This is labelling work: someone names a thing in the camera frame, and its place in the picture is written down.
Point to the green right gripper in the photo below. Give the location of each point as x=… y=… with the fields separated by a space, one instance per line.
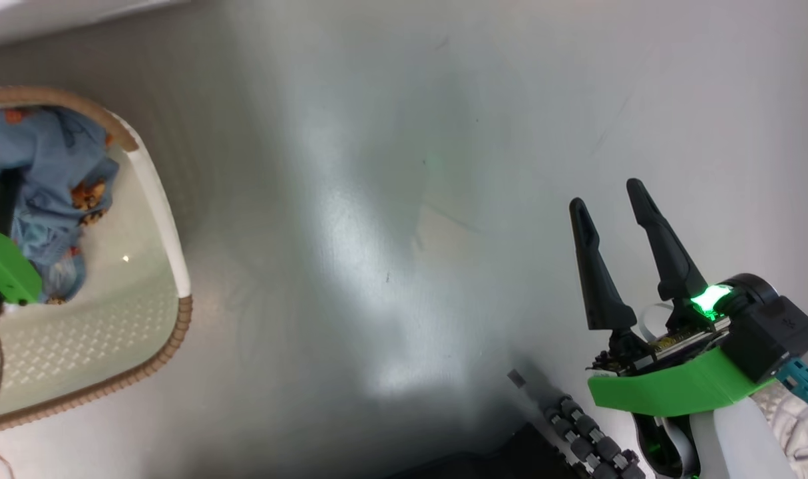
x=677 y=389

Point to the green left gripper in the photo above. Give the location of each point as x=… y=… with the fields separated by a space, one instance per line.
x=4 y=266

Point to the blue garment with orange print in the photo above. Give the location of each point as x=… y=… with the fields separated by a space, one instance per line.
x=51 y=153

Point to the pale blue white garment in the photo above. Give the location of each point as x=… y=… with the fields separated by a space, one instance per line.
x=64 y=279

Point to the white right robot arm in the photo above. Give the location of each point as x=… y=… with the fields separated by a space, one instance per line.
x=730 y=446

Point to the white perforated brown-rimmed laundry basket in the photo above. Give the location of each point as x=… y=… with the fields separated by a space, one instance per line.
x=111 y=319

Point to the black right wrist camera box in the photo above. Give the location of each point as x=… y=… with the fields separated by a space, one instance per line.
x=773 y=336

